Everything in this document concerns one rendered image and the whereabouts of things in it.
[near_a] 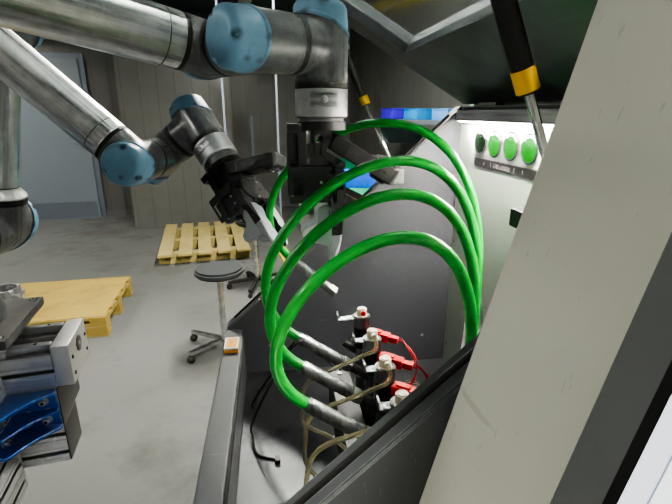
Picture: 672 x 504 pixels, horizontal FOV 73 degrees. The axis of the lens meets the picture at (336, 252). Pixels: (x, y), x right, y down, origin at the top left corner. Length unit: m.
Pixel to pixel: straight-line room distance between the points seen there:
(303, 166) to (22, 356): 0.70
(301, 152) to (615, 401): 0.51
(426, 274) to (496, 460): 0.78
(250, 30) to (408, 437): 0.46
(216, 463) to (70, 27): 0.59
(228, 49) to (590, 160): 0.40
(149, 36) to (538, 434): 0.59
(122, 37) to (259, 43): 0.17
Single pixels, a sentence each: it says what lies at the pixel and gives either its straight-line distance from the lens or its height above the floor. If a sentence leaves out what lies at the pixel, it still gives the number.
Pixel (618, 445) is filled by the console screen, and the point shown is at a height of 1.28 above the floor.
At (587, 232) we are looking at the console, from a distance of 0.32.
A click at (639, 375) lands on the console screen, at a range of 0.28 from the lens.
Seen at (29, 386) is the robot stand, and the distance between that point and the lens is 1.12.
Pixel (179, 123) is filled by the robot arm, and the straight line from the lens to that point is 0.96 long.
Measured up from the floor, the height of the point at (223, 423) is 0.95.
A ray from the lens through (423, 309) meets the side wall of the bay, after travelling 1.15.
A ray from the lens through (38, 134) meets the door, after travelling 7.32.
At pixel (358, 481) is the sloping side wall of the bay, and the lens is 0.47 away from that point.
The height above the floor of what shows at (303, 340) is 1.12.
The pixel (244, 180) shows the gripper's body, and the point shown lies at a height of 1.32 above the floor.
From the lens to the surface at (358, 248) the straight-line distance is 0.46.
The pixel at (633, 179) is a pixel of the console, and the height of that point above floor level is 1.40.
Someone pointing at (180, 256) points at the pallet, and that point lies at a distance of 4.63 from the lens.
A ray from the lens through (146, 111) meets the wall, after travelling 6.15.
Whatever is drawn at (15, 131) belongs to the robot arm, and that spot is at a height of 1.40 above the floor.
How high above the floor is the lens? 1.44
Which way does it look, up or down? 17 degrees down
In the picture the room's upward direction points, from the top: straight up
